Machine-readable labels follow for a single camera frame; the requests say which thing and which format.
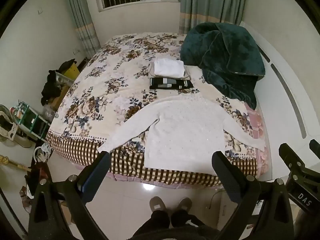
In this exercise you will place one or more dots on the white knit sweater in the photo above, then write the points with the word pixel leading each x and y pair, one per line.
pixel 182 135

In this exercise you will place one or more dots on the folded black striped garment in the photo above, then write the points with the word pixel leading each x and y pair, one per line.
pixel 170 83

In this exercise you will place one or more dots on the wooden broom stick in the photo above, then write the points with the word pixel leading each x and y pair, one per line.
pixel 15 164

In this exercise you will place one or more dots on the wall socket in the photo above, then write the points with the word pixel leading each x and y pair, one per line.
pixel 40 11
pixel 76 51

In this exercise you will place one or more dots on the person's left leg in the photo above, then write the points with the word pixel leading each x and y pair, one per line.
pixel 157 220

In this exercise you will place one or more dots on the folded beige garment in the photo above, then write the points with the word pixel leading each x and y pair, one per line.
pixel 187 76

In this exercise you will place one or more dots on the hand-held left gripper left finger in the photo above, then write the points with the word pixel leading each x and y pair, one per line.
pixel 88 185

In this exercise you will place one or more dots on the dark cloth on box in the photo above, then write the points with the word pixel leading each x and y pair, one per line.
pixel 66 65

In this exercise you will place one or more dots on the person's shoe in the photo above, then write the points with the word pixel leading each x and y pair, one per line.
pixel 184 204
pixel 157 203

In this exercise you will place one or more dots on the bed with floral sheet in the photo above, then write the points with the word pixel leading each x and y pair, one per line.
pixel 100 92

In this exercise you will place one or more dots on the white curved bed headboard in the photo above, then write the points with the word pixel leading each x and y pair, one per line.
pixel 282 62

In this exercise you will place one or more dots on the yellow box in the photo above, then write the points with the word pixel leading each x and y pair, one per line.
pixel 72 72

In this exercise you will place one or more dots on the grey-green striped curtain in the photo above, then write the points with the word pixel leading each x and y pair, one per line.
pixel 83 22
pixel 210 2

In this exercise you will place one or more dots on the person's right shoe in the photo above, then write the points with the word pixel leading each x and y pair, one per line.
pixel 184 204

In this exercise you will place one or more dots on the person's right leg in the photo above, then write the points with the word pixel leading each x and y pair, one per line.
pixel 185 220

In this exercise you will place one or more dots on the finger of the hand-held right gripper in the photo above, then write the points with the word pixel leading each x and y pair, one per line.
pixel 291 156
pixel 315 147

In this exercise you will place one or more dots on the black cloth heap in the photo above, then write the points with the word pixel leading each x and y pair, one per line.
pixel 50 87

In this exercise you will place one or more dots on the person's left shoe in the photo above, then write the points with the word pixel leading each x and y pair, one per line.
pixel 157 203

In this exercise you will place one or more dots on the dark green plush blanket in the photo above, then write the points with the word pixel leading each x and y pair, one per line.
pixel 225 55

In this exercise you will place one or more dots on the person's leg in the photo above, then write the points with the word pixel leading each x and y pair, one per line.
pixel 157 220
pixel 185 220

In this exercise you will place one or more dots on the green and white shelf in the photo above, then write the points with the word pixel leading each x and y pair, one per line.
pixel 32 122

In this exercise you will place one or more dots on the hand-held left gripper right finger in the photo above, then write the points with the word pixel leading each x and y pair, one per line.
pixel 228 183

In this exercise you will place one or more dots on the clear plastic storage box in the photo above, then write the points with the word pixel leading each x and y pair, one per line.
pixel 63 78

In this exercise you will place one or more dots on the folded white garment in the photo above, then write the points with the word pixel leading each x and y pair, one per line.
pixel 167 67

